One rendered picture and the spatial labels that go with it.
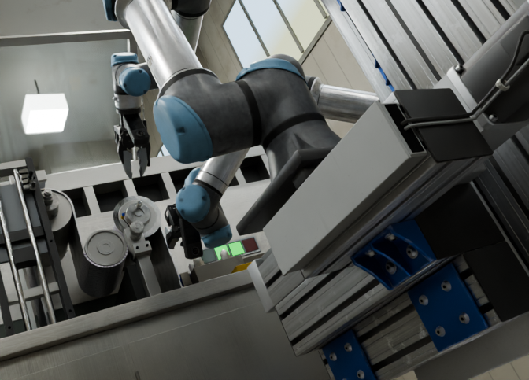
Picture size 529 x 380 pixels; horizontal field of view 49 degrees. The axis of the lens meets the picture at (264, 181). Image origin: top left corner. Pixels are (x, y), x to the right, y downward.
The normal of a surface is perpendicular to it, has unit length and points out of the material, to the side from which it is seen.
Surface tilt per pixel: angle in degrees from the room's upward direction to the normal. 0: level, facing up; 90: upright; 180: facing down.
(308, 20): 90
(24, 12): 180
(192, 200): 90
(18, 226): 90
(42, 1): 180
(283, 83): 90
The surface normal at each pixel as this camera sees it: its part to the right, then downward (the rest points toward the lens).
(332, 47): -0.82, 0.11
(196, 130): 0.32, 0.13
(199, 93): 0.01, -0.64
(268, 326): 0.32, -0.52
